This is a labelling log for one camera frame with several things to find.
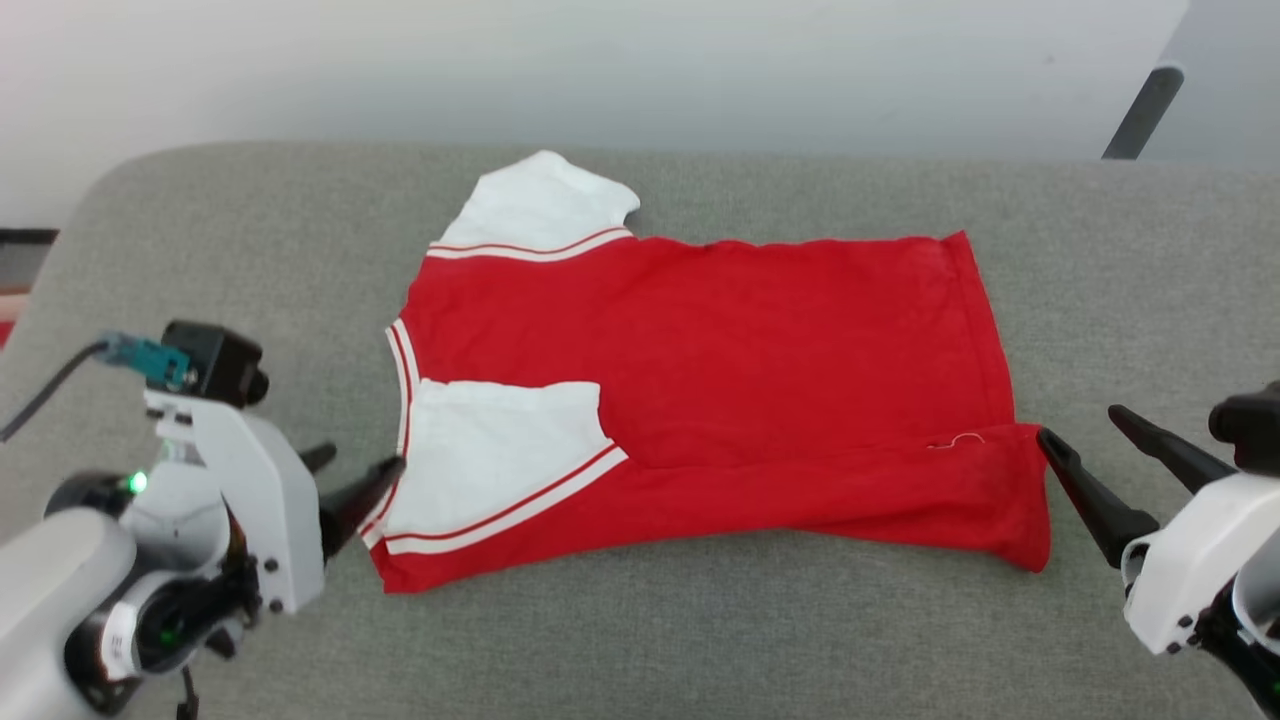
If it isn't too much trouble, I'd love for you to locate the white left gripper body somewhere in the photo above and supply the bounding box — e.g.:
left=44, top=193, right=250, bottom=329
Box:
left=120, top=390, right=327, bottom=617

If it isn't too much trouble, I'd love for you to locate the black cable with teal plug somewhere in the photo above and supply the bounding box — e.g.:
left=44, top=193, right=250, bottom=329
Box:
left=0, top=333, right=193, bottom=443

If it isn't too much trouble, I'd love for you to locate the black slanted pole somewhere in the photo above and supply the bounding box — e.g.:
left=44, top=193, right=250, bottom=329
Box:
left=1102, top=65, right=1186, bottom=161

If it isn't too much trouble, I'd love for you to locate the grey fabric sofa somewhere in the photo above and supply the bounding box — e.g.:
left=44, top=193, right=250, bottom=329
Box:
left=0, top=140, right=1280, bottom=720

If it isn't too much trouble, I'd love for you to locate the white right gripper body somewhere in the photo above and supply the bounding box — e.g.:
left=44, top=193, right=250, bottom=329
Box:
left=1119, top=468, right=1280, bottom=657

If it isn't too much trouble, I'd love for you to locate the red and white shirt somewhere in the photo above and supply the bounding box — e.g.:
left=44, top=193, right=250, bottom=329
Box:
left=360, top=150, right=1053, bottom=596

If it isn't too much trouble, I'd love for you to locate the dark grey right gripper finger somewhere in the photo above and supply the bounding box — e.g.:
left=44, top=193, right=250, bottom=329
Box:
left=1036, top=426, right=1161, bottom=570
left=1107, top=404, right=1239, bottom=493

